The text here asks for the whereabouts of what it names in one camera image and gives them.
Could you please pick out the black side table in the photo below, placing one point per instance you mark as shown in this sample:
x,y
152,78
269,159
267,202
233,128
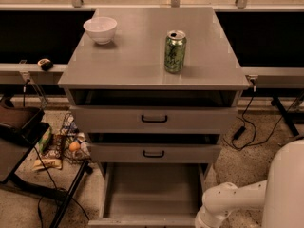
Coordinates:
x,y
21,128

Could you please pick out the snack bag on floor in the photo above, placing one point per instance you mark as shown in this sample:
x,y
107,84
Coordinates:
x,y
47,163

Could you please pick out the grey bottom drawer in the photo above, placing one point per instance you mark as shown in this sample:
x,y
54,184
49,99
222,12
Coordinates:
x,y
151,195

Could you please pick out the wire basket with items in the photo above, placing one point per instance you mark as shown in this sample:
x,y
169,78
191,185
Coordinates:
x,y
71,133

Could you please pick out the white bowl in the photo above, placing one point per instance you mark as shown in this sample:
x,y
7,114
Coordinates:
x,y
101,29

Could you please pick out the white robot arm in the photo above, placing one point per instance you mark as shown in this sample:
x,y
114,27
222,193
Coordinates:
x,y
280,197

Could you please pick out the green chip bag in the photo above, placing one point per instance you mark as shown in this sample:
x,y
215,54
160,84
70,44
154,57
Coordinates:
x,y
43,143

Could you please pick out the grey drawer cabinet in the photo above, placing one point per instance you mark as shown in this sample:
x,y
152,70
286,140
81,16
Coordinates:
x,y
130,70

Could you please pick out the grey drawer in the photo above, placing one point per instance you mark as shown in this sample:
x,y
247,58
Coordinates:
x,y
152,119
151,195
154,153

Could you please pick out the grey top drawer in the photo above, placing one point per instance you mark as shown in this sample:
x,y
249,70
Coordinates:
x,y
152,119

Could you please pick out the green soda can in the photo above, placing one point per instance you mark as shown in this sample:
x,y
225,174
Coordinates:
x,y
174,53

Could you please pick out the grey middle drawer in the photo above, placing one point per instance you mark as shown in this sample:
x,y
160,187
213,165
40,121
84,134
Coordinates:
x,y
154,153

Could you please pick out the small black round object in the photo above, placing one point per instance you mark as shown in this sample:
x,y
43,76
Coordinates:
x,y
45,64

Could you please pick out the orange fruit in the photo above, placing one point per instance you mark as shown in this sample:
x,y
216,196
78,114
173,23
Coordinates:
x,y
74,146

